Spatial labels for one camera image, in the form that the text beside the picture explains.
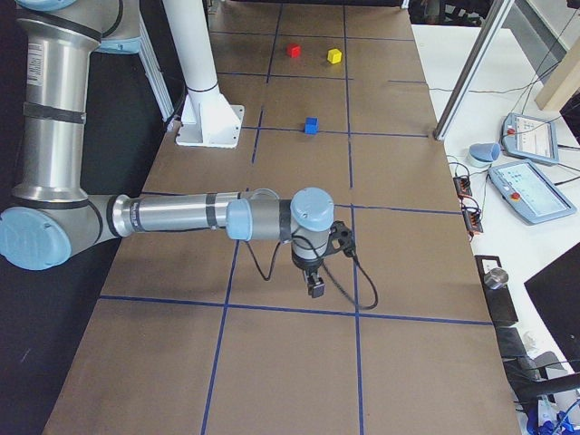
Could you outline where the red wooden block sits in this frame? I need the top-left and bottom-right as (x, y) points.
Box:
(285, 43), (302, 58)

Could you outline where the teach pendant tablet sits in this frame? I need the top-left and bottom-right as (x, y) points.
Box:
(500, 112), (560, 165)
(488, 159), (576, 225)

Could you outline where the near teach pendant tablet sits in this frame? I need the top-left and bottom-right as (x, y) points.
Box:
(488, 159), (576, 225)

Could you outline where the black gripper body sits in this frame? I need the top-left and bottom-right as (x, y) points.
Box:
(292, 256), (323, 282)

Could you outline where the white camera post with base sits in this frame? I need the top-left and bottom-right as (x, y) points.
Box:
(163, 0), (245, 149)

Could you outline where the far teach pendant tablet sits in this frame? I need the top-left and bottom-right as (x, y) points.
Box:
(500, 112), (560, 165)

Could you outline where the aluminium frame post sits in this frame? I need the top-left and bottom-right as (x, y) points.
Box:
(433, 0), (515, 141)

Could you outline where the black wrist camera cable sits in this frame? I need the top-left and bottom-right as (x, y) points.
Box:
(244, 237), (380, 312)

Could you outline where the orange black connector box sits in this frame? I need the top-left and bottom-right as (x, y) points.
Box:
(461, 208), (484, 236)
(453, 175), (472, 198)

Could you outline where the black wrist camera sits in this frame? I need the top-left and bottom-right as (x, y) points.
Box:
(324, 220), (357, 259)

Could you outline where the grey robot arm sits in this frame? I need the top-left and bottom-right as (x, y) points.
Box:
(1, 1), (235, 305)

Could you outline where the silver metal cylinder weight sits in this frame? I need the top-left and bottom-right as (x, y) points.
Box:
(483, 267), (508, 290)

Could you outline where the yellow wooden block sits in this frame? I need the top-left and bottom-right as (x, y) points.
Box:
(326, 48), (343, 64)

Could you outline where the blue wooden block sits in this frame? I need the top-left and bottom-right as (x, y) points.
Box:
(304, 117), (319, 135)

